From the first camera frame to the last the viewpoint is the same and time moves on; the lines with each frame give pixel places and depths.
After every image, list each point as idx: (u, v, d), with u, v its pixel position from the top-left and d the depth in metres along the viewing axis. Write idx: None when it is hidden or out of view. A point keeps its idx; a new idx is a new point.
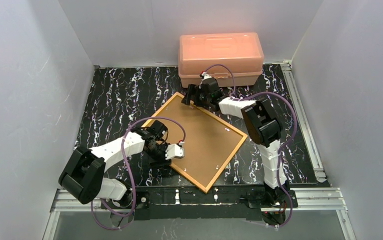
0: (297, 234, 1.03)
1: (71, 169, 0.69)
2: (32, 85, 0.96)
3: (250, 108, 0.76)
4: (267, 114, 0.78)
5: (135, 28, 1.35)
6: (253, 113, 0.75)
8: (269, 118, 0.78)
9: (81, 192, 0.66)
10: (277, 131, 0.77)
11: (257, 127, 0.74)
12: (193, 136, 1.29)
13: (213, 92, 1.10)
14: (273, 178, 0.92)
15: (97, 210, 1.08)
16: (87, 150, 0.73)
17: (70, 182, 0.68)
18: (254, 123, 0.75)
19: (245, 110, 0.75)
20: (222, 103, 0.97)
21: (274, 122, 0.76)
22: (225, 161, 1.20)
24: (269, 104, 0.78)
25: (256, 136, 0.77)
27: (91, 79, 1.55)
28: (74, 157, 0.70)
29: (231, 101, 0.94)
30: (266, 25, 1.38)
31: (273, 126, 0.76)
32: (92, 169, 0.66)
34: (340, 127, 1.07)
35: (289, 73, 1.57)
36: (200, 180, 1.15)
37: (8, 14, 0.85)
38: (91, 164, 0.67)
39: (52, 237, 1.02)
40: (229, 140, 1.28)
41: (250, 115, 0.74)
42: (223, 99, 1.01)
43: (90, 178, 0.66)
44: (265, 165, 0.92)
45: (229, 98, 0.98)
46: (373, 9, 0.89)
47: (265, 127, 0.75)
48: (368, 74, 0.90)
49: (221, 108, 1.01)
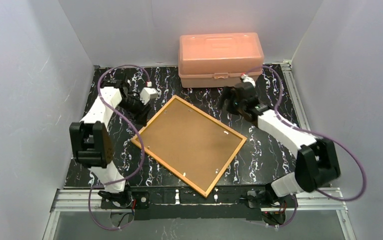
0: (298, 234, 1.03)
1: (79, 145, 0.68)
2: (31, 86, 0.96)
3: (311, 152, 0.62)
4: (326, 158, 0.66)
5: (135, 28, 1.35)
6: (313, 159, 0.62)
8: (327, 163, 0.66)
9: (101, 156, 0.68)
10: (330, 180, 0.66)
11: (312, 176, 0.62)
12: (193, 139, 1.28)
13: (247, 98, 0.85)
14: (286, 192, 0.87)
15: (97, 210, 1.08)
16: (80, 123, 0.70)
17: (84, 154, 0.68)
18: (311, 172, 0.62)
19: (304, 154, 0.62)
20: (265, 119, 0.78)
21: (332, 170, 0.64)
22: (225, 163, 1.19)
24: (333, 147, 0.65)
25: (306, 181, 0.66)
27: (91, 79, 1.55)
28: (74, 133, 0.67)
29: (276, 121, 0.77)
30: (266, 25, 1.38)
31: (329, 175, 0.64)
32: (97, 132, 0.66)
34: (340, 127, 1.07)
35: (289, 73, 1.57)
36: (199, 184, 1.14)
37: (8, 14, 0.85)
38: (94, 128, 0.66)
39: (51, 237, 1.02)
40: (229, 144, 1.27)
41: (308, 161, 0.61)
42: (265, 112, 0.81)
43: (101, 141, 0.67)
44: (289, 190, 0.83)
45: (274, 115, 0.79)
46: (373, 10, 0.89)
47: (320, 176, 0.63)
48: (368, 75, 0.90)
49: (258, 122, 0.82)
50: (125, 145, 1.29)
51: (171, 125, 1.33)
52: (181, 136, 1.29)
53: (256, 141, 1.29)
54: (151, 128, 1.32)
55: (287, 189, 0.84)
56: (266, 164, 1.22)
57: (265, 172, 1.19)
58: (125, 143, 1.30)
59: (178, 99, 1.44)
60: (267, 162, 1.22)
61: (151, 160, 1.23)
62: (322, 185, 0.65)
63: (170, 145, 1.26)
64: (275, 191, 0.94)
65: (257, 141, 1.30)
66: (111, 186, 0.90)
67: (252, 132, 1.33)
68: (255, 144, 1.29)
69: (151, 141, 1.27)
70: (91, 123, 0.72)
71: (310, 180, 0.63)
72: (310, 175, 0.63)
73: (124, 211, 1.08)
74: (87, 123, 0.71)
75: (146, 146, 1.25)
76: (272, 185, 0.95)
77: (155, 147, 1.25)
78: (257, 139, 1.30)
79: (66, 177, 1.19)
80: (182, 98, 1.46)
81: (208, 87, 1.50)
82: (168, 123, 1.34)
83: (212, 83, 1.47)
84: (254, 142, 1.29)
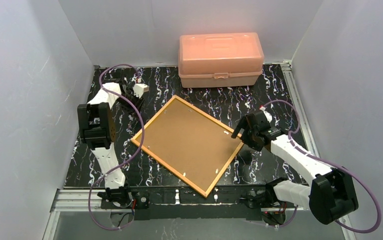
0: (298, 234, 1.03)
1: (86, 124, 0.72)
2: (31, 86, 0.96)
3: (326, 181, 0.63)
4: (343, 189, 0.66)
5: (135, 28, 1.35)
6: (329, 190, 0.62)
8: (344, 195, 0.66)
9: (107, 132, 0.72)
10: (347, 212, 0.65)
11: (328, 207, 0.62)
12: (193, 140, 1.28)
13: (259, 123, 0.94)
14: (288, 200, 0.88)
15: (97, 210, 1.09)
16: (87, 105, 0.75)
17: (91, 132, 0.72)
18: (326, 202, 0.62)
19: (318, 184, 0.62)
20: (278, 144, 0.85)
21: (349, 202, 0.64)
22: (225, 163, 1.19)
24: (350, 180, 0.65)
25: (321, 212, 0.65)
27: (91, 79, 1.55)
28: (81, 112, 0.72)
29: (289, 147, 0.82)
30: (266, 25, 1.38)
31: (346, 207, 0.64)
32: (103, 109, 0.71)
34: (340, 127, 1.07)
35: (289, 73, 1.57)
36: (200, 184, 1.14)
37: (8, 14, 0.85)
38: (100, 107, 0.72)
39: (52, 237, 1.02)
40: (229, 144, 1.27)
41: (324, 192, 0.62)
42: (278, 137, 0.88)
43: (106, 117, 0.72)
44: (294, 202, 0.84)
45: (288, 140, 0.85)
46: (373, 10, 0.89)
47: (337, 208, 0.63)
48: (368, 74, 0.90)
49: (271, 147, 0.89)
50: (125, 145, 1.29)
51: (170, 125, 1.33)
52: (181, 136, 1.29)
53: None
54: (151, 128, 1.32)
55: (291, 199, 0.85)
56: (266, 164, 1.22)
57: (265, 172, 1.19)
58: (125, 142, 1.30)
59: (178, 99, 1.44)
60: (267, 162, 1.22)
61: (151, 160, 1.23)
62: (339, 217, 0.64)
63: (171, 145, 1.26)
64: (276, 194, 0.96)
65: None
66: (111, 178, 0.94)
67: None
68: None
69: (151, 141, 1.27)
70: (96, 105, 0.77)
71: (326, 212, 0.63)
72: (326, 207, 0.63)
73: (123, 211, 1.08)
74: (92, 105, 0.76)
75: (147, 146, 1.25)
76: (275, 189, 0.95)
77: (155, 147, 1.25)
78: None
79: (66, 177, 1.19)
80: (182, 98, 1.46)
81: (208, 87, 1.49)
82: (168, 123, 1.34)
83: (212, 83, 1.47)
84: None
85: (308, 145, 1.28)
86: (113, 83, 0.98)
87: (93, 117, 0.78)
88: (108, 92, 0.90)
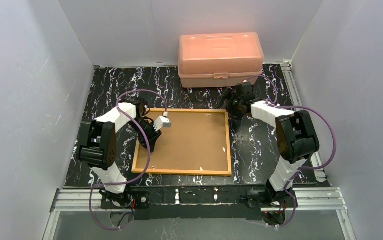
0: (297, 233, 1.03)
1: (85, 141, 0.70)
2: (31, 86, 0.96)
3: (286, 118, 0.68)
4: (304, 130, 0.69)
5: (135, 28, 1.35)
6: (288, 125, 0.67)
8: (306, 135, 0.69)
9: (104, 155, 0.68)
10: (311, 151, 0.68)
11: (289, 141, 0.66)
12: (191, 139, 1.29)
13: (246, 94, 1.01)
14: (281, 183, 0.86)
15: (97, 210, 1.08)
16: (92, 121, 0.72)
17: (88, 151, 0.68)
18: (287, 136, 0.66)
19: (280, 120, 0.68)
20: (255, 106, 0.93)
21: (310, 140, 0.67)
22: (227, 141, 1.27)
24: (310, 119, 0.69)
25: (285, 149, 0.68)
27: (91, 79, 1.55)
28: (84, 128, 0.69)
29: (265, 106, 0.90)
30: (266, 26, 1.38)
31: (308, 145, 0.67)
32: (107, 130, 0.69)
34: (340, 128, 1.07)
35: (289, 73, 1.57)
36: (220, 169, 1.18)
37: (8, 14, 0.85)
38: (104, 127, 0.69)
39: (52, 237, 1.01)
40: (217, 124, 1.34)
41: (285, 126, 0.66)
42: (257, 102, 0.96)
43: (107, 138, 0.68)
44: (282, 177, 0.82)
45: (264, 103, 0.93)
46: (373, 10, 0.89)
47: (299, 143, 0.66)
48: (367, 75, 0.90)
49: (252, 112, 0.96)
50: (125, 145, 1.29)
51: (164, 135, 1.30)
52: (180, 141, 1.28)
53: (257, 141, 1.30)
54: None
55: (281, 178, 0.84)
56: (266, 164, 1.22)
57: (265, 172, 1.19)
58: (125, 142, 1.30)
59: (150, 110, 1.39)
60: (267, 162, 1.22)
61: None
62: (302, 155, 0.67)
63: (171, 151, 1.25)
64: (272, 186, 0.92)
65: (257, 141, 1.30)
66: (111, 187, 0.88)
67: (252, 132, 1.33)
68: (255, 144, 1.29)
69: (152, 161, 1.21)
70: (102, 122, 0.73)
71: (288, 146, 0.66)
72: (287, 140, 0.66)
73: (123, 211, 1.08)
74: (98, 122, 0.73)
75: (151, 168, 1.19)
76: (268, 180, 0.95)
77: (159, 164, 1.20)
78: (257, 139, 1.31)
79: (67, 177, 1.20)
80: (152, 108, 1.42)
81: (208, 87, 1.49)
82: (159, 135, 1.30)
83: (212, 83, 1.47)
84: (254, 142, 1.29)
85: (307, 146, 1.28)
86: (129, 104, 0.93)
87: (96, 134, 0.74)
88: (121, 113, 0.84)
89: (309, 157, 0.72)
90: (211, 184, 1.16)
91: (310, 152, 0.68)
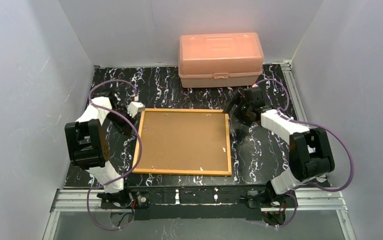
0: (297, 233, 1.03)
1: (75, 144, 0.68)
2: (31, 86, 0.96)
3: (301, 136, 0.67)
4: (319, 148, 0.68)
5: (135, 28, 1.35)
6: (303, 144, 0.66)
8: (320, 154, 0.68)
9: (99, 152, 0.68)
10: (324, 171, 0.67)
11: (304, 162, 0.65)
12: (191, 139, 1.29)
13: (255, 100, 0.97)
14: (284, 189, 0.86)
15: (97, 210, 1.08)
16: (75, 122, 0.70)
17: (81, 153, 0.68)
18: (302, 157, 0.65)
19: (294, 138, 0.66)
20: (266, 115, 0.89)
21: (325, 160, 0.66)
22: (227, 141, 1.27)
24: (326, 138, 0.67)
25: (298, 168, 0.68)
27: (91, 78, 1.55)
28: (69, 133, 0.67)
29: (277, 117, 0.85)
30: (266, 26, 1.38)
31: (322, 165, 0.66)
32: (94, 127, 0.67)
34: (340, 128, 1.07)
35: (289, 73, 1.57)
36: (220, 169, 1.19)
37: (8, 14, 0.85)
38: (90, 125, 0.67)
39: (52, 237, 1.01)
40: (216, 123, 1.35)
41: (299, 146, 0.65)
42: (267, 111, 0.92)
43: (97, 135, 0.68)
44: (286, 186, 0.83)
45: (276, 112, 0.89)
46: (372, 10, 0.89)
47: (313, 164, 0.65)
48: (367, 75, 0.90)
49: (262, 120, 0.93)
50: (125, 145, 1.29)
51: (163, 135, 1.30)
52: (179, 141, 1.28)
53: (257, 141, 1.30)
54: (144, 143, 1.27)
55: (284, 185, 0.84)
56: (266, 164, 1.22)
57: (265, 172, 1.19)
58: (125, 142, 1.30)
59: (149, 110, 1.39)
60: (267, 162, 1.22)
61: None
62: (314, 175, 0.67)
63: (170, 151, 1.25)
64: (274, 189, 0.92)
65: (257, 141, 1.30)
66: (110, 186, 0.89)
67: (252, 132, 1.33)
68: (255, 144, 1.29)
69: (152, 161, 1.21)
70: (85, 122, 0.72)
71: (301, 167, 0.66)
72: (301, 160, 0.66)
73: (123, 211, 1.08)
74: (81, 122, 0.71)
75: (151, 168, 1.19)
76: (270, 181, 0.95)
77: (159, 164, 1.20)
78: (257, 139, 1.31)
79: (66, 177, 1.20)
80: (151, 108, 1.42)
81: (208, 87, 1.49)
82: (158, 135, 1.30)
83: (212, 83, 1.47)
84: (254, 142, 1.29)
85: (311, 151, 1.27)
86: (103, 97, 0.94)
87: (82, 135, 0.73)
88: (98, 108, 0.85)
89: (319, 175, 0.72)
90: (211, 184, 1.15)
91: (322, 172, 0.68)
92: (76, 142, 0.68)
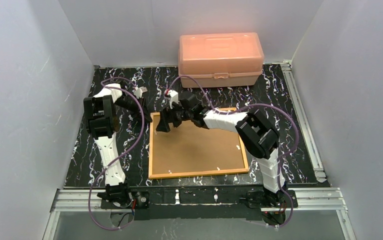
0: (298, 233, 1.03)
1: (90, 115, 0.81)
2: (32, 85, 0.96)
3: (244, 123, 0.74)
4: (262, 125, 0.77)
5: (135, 27, 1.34)
6: (249, 129, 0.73)
8: (264, 129, 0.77)
9: (110, 122, 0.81)
10: (274, 140, 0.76)
11: (256, 142, 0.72)
12: (204, 139, 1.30)
13: (193, 106, 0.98)
14: (273, 182, 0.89)
15: (97, 210, 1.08)
16: (92, 98, 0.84)
17: (94, 121, 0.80)
18: (253, 139, 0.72)
19: (240, 128, 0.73)
20: (208, 118, 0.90)
21: (271, 132, 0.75)
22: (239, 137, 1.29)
24: (263, 115, 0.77)
25: (256, 151, 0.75)
27: (91, 78, 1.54)
28: (87, 104, 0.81)
29: (216, 115, 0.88)
30: (266, 26, 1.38)
31: (271, 137, 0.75)
32: (108, 102, 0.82)
34: (340, 128, 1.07)
35: (289, 73, 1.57)
36: (236, 167, 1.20)
37: (9, 14, 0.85)
38: (105, 100, 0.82)
39: (51, 237, 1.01)
40: None
41: (247, 132, 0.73)
42: (207, 113, 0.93)
43: (109, 107, 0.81)
44: (273, 175, 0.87)
45: (213, 112, 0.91)
46: (373, 10, 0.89)
47: (263, 140, 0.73)
48: (367, 75, 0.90)
49: (207, 124, 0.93)
50: (125, 145, 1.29)
51: (176, 138, 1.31)
52: (191, 142, 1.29)
53: None
54: (157, 148, 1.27)
55: (271, 178, 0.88)
56: None
57: None
58: (125, 142, 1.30)
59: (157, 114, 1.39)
60: None
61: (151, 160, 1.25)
62: (269, 148, 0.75)
63: (184, 152, 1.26)
64: (270, 190, 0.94)
65: None
66: (112, 172, 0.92)
67: None
68: None
69: (167, 165, 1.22)
70: (100, 97, 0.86)
71: (257, 148, 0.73)
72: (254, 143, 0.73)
73: (123, 211, 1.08)
74: (96, 98, 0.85)
75: (168, 172, 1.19)
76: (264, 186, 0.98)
77: (175, 167, 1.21)
78: None
79: (66, 177, 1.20)
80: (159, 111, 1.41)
81: (208, 87, 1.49)
82: (169, 137, 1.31)
83: (212, 83, 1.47)
84: None
85: (310, 152, 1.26)
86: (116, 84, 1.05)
87: (97, 109, 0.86)
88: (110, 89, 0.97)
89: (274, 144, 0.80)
90: (212, 184, 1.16)
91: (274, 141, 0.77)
92: (92, 113, 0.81)
